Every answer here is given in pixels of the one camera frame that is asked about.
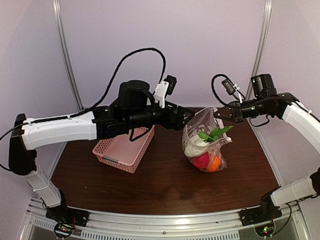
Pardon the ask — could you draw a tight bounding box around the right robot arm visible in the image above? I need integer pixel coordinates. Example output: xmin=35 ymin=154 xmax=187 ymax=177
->
xmin=211 ymin=73 xmax=320 ymax=221

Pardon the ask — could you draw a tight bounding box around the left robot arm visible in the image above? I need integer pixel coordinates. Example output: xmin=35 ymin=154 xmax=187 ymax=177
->
xmin=8 ymin=76 xmax=194 ymax=222

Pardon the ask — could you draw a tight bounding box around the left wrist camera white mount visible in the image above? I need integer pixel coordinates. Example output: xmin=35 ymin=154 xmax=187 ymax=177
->
xmin=153 ymin=75 xmax=177 ymax=109

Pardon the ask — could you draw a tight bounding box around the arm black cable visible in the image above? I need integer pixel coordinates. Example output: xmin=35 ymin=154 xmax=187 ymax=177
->
xmin=0 ymin=47 xmax=167 ymax=172
xmin=211 ymin=73 xmax=236 ymax=108

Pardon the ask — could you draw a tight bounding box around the front aluminium rail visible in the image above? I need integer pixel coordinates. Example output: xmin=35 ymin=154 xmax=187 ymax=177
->
xmin=18 ymin=196 xmax=311 ymax=240

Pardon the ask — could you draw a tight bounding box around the right aluminium frame post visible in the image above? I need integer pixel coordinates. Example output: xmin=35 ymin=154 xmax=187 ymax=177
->
xmin=243 ymin=0 xmax=273 ymax=101

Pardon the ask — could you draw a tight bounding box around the white toy vegetable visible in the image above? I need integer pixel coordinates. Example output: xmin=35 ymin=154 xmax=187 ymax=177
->
xmin=182 ymin=125 xmax=233 ymax=158

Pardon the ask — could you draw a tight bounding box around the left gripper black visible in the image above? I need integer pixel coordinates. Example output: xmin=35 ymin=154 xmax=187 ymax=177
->
xmin=125 ymin=99 xmax=196 ymax=130

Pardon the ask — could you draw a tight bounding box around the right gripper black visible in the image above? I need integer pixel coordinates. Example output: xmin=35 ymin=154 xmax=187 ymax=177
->
xmin=213 ymin=96 xmax=268 ymax=123

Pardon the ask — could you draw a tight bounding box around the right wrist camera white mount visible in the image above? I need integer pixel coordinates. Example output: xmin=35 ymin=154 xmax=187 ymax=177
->
xmin=221 ymin=78 xmax=246 ymax=103

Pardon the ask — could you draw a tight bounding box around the orange toy fruit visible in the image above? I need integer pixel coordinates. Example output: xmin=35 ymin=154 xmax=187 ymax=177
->
xmin=207 ymin=155 xmax=222 ymax=173

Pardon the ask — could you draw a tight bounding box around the red toy fruit front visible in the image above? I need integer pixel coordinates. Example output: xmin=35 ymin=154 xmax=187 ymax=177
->
xmin=193 ymin=152 xmax=211 ymax=169

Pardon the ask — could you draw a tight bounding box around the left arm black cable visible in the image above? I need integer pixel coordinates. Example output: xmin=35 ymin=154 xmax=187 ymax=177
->
xmin=0 ymin=47 xmax=167 ymax=172

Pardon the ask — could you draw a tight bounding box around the left aluminium frame post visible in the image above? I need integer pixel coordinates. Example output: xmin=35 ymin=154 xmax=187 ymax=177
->
xmin=52 ymin=0 xmax=84 ymax=110

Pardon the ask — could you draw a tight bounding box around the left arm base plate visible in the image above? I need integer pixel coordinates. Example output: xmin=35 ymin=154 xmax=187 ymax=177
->
xmin=45 ymin=207 xmax=90 ymax=227

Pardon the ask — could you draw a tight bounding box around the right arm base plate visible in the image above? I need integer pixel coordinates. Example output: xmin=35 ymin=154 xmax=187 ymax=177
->
xmin=238 ymin=206 xmax=283 ymax=226

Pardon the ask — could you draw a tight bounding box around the aluminium frame post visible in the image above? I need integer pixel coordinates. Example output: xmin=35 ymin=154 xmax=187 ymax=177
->
xmin=243 ymin=0 xmax=273 ymax=101
xmin=52 ymin=0 xmax=84 ymax=110

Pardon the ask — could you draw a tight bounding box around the clear zip top bag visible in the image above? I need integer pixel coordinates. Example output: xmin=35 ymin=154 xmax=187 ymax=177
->
xmin=182 ymin=106 xmax=233 ymax=173

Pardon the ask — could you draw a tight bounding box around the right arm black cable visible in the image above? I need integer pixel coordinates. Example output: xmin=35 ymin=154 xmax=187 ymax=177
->
xmin=211 ymin=73 xmax=236 ymax=108

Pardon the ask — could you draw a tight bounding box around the pink plastic basket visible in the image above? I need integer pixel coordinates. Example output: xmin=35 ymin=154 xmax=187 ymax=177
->
xmin=92 ymin=127 xmax=155 ymax=174

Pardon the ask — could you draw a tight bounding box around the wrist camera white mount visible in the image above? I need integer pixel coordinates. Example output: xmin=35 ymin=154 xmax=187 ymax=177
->
xmin=221 ymin=78 xmax=246 ymax=103
xmin=153 ymin=75 xmax=177 ymax=109

